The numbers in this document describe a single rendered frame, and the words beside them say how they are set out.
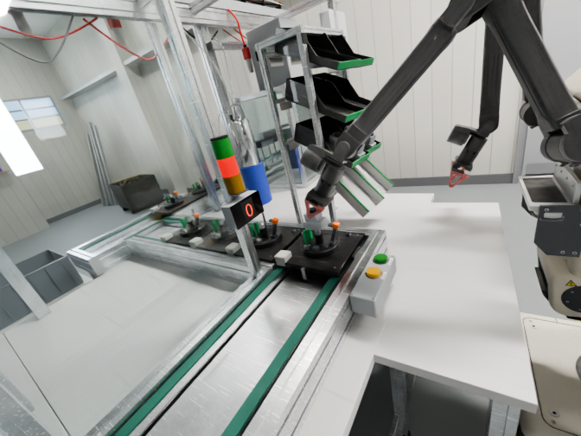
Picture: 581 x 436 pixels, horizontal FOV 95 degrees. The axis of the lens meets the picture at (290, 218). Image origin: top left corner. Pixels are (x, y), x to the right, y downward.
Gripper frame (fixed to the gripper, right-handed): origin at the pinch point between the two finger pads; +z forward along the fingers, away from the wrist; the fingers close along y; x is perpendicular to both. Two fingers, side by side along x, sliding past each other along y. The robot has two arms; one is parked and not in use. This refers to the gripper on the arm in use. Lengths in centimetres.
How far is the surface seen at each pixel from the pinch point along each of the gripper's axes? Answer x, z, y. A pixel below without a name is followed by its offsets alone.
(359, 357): 32.5, 6.8, 29.3
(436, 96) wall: 7, -2, -308
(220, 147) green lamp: -25.1, -17.6, 20.3
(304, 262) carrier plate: 7.0, 11.4, 9.9
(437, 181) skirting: 67, 82, -306
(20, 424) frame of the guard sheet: -12, 10, 76
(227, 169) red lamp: -21.7, -12.6, 20.4
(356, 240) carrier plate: 17.1, 4.3, -5.9
